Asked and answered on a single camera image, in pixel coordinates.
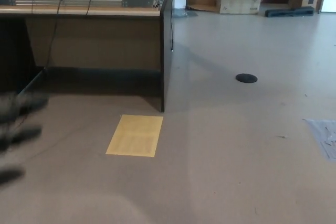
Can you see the robot left black hand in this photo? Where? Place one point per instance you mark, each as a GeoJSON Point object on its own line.
{"type": "Point", "coordinates": [15, 136]}

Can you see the yellow paper sheet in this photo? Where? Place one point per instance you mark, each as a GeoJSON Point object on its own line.
{"type": "Point", "coordinates": [134, 136]}

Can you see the wooden desk with dark sides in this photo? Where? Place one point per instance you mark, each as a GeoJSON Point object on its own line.
{"type": "Point", "coordinates": [92, 39]}

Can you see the black round floor disc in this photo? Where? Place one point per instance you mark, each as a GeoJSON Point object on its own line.
{"type": "Point", "coordinates": [246, 78]}

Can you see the black foam packing piece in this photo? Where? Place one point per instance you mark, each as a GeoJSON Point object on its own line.
{"type": "Point", "coordinates": [289, 12]}

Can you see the clear plastic sheet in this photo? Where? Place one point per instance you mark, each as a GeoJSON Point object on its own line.
{"type": "Point", "coordinates": [324, 138]}

